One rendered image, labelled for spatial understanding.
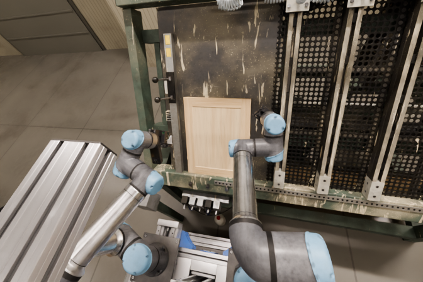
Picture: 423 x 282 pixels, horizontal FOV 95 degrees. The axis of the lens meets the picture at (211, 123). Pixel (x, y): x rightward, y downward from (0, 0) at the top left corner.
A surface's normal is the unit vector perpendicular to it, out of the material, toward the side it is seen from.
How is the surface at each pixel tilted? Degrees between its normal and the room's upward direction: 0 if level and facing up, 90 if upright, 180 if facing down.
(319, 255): 7
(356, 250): 0
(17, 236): 0
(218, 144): 53
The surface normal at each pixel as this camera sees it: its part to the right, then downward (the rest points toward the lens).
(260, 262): -0.39, -0.38
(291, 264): -0.18, -0.36
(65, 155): -0.17, -0.57
